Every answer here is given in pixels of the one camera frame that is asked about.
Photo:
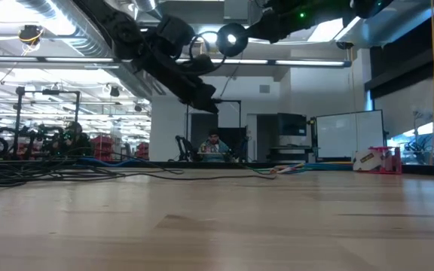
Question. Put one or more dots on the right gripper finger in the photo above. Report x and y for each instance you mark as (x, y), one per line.
(264, 32)

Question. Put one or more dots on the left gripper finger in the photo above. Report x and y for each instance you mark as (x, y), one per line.
(205, 99)

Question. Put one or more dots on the black plastic spool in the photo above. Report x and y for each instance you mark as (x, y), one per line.
(222, 47)

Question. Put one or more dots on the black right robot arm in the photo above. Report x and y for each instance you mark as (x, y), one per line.
(371, 5)

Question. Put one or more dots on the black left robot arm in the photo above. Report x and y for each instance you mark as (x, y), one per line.
(126, 30)

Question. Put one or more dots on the person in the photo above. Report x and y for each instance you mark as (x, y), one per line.
(214, 145)
(74, 137)

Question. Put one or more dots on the black ceiling spotlight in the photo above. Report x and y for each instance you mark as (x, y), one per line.
(138, 108)
(114, 91)

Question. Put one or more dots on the red storage bins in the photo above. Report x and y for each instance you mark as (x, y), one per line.
(104, 147)
(142, 149)

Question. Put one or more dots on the black equipment cart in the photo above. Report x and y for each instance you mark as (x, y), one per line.
(291, 126)

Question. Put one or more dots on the long ceiling light bar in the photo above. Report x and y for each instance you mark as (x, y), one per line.
(51, 59)

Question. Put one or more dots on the white whiteboard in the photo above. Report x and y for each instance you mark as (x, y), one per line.
(349, 133)

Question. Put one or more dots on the red tape dispenser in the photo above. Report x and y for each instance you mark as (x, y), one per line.
(375, 160)

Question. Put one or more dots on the black gantry frame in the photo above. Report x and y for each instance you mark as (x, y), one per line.
(19, 120)
(236, 101)

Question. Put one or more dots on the silver ventilation duct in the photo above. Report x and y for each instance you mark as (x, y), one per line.
(81, 37)

